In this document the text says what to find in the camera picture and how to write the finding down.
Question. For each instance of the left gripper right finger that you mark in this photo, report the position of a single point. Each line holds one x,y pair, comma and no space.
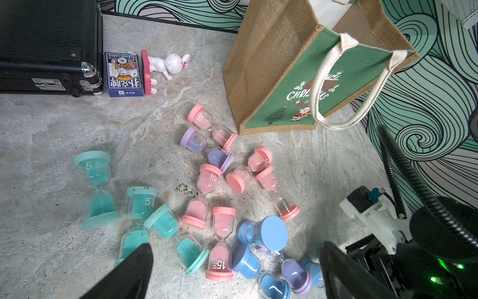
346,279

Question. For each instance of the blue hourglass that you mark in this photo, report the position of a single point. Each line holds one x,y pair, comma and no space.
271,232
316,272
269,284

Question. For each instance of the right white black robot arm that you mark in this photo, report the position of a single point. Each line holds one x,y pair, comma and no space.
438,235

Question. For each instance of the clear acrylic wall bin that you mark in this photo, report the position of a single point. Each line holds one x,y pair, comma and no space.
465,11

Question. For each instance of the green jute Christmas canvas bag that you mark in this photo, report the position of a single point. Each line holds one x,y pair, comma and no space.
288,70

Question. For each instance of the blue playing card box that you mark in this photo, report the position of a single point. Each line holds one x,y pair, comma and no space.
123,76

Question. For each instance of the pink hourglass pair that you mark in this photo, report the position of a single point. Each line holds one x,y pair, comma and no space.
270,184

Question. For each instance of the teal hourglass far left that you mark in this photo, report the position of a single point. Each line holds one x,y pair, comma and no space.
93,171

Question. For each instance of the pink hourglass centre lower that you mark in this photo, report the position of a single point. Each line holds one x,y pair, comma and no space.
220,257

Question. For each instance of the white rabbit figurine pink base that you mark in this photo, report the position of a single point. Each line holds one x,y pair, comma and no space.
172,64

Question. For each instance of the black hard carrying case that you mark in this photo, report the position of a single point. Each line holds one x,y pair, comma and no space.
51,47

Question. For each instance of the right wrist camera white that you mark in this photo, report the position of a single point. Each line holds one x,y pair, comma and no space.
376,211

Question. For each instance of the teal hourglass middle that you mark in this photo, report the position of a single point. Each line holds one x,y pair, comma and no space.
140,208

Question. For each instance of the teal hourglass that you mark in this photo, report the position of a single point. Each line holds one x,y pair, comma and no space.
140,208
166,226
93,171

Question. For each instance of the pink hourglass nearest bag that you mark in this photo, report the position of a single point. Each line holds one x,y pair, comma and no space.
204,120

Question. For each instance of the teal hourglass lower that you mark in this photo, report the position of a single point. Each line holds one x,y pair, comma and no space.
166,226

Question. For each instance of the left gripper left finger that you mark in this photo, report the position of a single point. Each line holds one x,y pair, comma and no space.
129,280

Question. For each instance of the blue hourglass lying front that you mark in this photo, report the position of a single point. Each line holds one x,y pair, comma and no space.
316,272

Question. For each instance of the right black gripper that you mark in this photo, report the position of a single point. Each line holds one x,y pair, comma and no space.
412,273

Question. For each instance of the pink hourglass centre upper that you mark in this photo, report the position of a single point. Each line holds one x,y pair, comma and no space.
197,209

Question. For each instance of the pink hourglass right upper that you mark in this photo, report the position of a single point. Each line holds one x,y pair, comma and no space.
240,177

